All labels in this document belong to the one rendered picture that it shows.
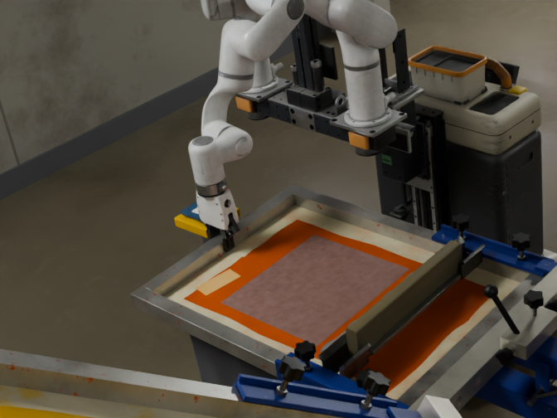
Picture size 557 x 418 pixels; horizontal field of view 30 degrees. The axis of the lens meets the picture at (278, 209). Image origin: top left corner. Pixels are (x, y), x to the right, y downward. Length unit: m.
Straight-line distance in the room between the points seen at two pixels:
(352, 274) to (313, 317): 0.18
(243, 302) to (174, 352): 1.54
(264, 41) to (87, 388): 1.10
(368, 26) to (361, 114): 0.28
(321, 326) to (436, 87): 1.26
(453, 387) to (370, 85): 0.99
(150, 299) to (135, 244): 2.22
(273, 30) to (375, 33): 0.30
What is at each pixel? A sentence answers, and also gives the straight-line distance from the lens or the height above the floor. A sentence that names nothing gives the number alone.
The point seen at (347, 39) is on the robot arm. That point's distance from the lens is 2.68.
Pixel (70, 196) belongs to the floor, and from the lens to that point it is 5.21.
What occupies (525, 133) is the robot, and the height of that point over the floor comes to 0.82.
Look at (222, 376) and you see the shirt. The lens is 2.53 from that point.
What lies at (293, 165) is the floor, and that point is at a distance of 5.05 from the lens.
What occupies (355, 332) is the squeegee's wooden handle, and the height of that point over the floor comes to 1.06.
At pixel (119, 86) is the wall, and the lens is 5.62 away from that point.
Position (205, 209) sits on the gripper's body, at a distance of 2.57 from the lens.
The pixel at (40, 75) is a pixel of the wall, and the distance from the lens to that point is 5.34.
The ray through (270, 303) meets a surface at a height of 0.96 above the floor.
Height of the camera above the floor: 2.35
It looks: 30 degrees down
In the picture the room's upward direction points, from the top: 10 degrees counter-clockwise
